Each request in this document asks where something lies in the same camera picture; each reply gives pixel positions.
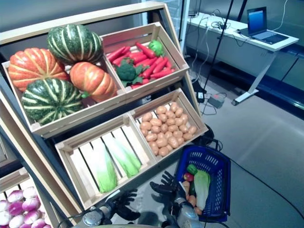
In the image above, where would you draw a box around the wooden carrot crate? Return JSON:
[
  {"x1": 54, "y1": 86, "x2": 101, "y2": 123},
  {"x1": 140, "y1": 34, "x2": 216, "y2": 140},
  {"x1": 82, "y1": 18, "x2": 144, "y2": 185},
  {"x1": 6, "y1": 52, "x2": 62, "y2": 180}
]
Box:
[{"x1": 99, "y1": 21, "x2": 190, "y2": 100}]

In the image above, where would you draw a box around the large orange pumpkin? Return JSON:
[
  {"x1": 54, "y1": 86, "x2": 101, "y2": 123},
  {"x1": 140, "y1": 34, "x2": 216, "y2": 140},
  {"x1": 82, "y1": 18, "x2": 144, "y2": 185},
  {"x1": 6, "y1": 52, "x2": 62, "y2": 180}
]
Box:
[{"x1": 8, "y1": 47, "x2": 70, "y2": 92}]

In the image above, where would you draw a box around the white desk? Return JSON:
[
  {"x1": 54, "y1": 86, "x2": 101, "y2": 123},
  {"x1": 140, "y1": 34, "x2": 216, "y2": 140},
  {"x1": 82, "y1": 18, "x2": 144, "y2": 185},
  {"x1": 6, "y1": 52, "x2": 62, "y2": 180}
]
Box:
[{"x1": 186, "y1": 10, "x2": 300, "y2": 106}]

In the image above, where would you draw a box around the wooden turnip crate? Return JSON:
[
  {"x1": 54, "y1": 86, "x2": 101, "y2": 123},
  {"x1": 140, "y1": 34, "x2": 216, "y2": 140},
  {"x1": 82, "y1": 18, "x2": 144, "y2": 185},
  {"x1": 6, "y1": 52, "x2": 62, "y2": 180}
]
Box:
[{"x1": 0, "y1": 167, "x2": 55, "y2": 228}]

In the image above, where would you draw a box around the large wooden pumpkin crate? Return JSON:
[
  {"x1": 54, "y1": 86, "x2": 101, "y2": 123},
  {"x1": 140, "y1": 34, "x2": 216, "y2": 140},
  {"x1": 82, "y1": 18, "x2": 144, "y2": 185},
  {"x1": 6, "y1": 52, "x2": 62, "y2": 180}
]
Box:
[{"x1": 1, "y1": 56, "x2": 133, "y2": 140}]

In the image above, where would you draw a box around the green broccoli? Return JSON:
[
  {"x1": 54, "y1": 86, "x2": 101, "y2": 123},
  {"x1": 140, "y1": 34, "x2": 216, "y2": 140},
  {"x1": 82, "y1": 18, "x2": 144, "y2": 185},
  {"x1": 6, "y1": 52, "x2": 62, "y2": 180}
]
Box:
[{"x1": 115, "y1": 58, "x2": 144, "y2": 87}]

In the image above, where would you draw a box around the dark green bell pepper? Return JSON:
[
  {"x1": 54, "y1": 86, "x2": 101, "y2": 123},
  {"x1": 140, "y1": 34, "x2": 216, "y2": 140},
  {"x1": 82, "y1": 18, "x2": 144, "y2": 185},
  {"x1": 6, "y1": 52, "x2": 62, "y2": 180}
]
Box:
[{"x1": 186, "y1": 163, "x2": 199, "y2": 175}]

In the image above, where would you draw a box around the wooden potato crate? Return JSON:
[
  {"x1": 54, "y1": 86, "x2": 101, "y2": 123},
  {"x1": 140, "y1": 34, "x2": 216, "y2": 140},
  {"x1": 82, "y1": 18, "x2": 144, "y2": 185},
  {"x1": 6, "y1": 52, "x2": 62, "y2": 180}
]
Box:
[{"x1": 129, "y1": 88, "x2": 209, "y2": 163}]

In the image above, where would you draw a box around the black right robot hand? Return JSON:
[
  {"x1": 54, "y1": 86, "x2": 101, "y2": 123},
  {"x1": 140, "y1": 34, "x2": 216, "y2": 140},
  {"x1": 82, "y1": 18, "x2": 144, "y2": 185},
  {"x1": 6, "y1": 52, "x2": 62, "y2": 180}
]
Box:
[{"x1": 149, "y1": 170, "x2": 185, "y2": 205}]

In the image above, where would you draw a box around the light green bell pepper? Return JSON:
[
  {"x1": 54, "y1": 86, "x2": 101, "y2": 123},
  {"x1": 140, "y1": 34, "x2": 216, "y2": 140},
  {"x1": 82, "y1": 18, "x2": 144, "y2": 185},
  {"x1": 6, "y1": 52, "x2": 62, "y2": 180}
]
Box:
[{"x1": 148, "y1": 39, "x2": 165, "y2": 57}]

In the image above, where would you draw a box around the open laptop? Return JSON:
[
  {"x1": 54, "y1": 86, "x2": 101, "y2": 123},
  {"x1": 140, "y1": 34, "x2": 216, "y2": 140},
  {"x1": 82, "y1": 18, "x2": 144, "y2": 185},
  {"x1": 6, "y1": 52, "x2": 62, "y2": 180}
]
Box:
[{"x1": 237, "y1": 6, "x2": 290, "y2": 45}]

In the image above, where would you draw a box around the green striped pumpkin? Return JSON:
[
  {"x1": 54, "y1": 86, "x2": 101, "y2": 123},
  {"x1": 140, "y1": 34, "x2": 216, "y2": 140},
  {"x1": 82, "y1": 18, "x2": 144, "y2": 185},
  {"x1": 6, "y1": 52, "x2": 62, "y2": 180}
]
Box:
[
  {"x1": 47, "y1": 24, "x2": 104, "y2": 65},
  {"x1": 21, "y1": 78, "x2": 85, "y2": 126}
]

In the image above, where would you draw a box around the wooden display shelf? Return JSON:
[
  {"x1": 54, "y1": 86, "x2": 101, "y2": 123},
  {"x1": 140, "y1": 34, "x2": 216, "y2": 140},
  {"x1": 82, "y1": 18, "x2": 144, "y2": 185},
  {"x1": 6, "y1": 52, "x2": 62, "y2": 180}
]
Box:
[{"x1": 0, "y1": 1, "x2": 209, "y2": 228}]

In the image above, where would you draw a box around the blue plastic shopping basket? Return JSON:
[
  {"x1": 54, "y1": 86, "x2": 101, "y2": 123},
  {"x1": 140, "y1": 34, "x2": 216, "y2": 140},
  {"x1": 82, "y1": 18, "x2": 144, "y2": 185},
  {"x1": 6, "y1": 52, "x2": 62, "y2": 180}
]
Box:
[{"x1": 175, "y1": 144, "x2": 231, "y2": 223}]

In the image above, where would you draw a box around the black cable bundle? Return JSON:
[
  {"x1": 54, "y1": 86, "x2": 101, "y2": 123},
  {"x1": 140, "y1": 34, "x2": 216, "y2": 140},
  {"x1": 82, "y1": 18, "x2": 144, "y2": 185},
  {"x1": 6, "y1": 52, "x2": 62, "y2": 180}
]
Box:
[{"x1": 194, "y1": 129, "x2": 224, "y2": 152}]

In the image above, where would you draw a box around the black power brick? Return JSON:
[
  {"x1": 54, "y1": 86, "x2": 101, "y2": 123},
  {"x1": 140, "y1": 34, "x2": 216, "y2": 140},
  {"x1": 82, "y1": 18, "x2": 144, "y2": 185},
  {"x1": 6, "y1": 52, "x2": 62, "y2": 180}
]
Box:
[{"x1": 192, "y1": 80, "x2": 207, "y2": 103}]

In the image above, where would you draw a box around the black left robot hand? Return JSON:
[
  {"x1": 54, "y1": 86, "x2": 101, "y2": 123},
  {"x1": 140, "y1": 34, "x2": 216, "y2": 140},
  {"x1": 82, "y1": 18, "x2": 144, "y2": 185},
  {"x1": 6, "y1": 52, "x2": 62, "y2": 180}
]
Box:
[{"x1": 108, "y1": 189, "x2": 141, "y2": 223}]

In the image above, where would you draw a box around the gray box with red button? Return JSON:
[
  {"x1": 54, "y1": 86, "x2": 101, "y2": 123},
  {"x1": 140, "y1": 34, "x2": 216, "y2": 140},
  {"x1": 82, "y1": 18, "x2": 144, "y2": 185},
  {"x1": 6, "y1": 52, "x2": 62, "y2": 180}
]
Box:
[{"x1": 208, "y1": 94, "x2": 226, "y2": 109}]

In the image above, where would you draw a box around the small orange pumpkin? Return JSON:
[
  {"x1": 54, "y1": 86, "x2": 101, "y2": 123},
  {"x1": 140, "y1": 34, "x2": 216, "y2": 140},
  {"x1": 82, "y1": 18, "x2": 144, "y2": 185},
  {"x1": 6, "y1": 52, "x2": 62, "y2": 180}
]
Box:
[{"x1": 69, "y1": 61, "x2": 119, "y2": 103}]

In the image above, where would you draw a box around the black tripod pole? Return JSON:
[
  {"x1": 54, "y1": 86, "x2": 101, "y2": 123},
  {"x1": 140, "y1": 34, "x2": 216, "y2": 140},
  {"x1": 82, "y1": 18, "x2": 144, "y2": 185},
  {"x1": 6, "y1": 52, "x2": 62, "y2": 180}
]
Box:
[{"x1": 203, "y1": 0, "x2": 236, "y2": 95}]

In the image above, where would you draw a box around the wooden cabbage crate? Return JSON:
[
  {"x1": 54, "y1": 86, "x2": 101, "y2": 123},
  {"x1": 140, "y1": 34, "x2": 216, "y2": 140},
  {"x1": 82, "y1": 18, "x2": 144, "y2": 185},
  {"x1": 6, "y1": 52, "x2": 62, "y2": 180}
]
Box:
[{"x1": 54, "y1": 111, "x2": 159, "y2": 211}]

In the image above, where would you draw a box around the napa cabbage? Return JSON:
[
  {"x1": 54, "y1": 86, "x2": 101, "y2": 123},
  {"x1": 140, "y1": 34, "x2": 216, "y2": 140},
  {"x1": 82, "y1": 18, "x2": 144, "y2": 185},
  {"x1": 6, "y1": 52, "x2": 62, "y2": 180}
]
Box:
[
  {"x1": 193, "y1": 170, "x2": 211, "y2": 211},
  {"x1": 91, "y1": 137, "x2": 118, "y2": 193},
  {"x1": 102, "y1": 133, "x2": 142, "y2": 179}
]

